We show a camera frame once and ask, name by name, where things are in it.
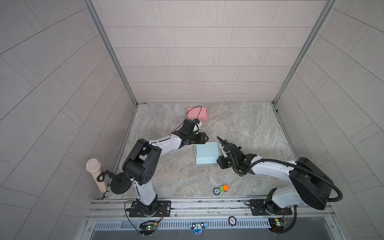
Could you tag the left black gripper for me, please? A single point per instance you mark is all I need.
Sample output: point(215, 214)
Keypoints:
point(200, 138)

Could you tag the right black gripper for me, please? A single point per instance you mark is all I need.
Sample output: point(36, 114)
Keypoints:
point(220, 161)

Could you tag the light blue paper box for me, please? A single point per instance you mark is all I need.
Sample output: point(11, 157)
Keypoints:
point(207, 153)

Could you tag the pink paper box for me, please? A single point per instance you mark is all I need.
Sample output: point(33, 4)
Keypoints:
point(200, 113)

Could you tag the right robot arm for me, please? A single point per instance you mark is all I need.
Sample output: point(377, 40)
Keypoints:
point(307, 183)

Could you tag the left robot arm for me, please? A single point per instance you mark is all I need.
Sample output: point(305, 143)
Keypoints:
point(141, 163)

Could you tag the orange green small toy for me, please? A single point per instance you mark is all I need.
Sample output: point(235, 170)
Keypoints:
point(224, 188)

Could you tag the blue red sticker tag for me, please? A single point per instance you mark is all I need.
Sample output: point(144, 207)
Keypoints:
point(197, 228)

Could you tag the right green circuit board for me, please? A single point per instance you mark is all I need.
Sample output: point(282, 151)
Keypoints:
point(277, 224)

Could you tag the green circuit board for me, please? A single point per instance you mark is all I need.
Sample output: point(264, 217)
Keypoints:
point(149, 227)
point(277, 224)

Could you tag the black round stand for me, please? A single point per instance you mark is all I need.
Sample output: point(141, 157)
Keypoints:
point(120, 183)

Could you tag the left green circuit board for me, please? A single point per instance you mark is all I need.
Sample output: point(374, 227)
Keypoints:
point(149, 227)

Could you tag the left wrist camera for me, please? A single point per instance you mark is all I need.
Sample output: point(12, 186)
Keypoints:
point(197, 124)

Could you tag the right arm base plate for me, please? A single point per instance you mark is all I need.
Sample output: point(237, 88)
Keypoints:
point(261, 207)

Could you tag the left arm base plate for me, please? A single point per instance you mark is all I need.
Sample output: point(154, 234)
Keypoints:
point(155, 210)

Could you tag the aluminium rail frame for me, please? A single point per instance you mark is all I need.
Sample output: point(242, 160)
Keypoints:
point(181, 209)

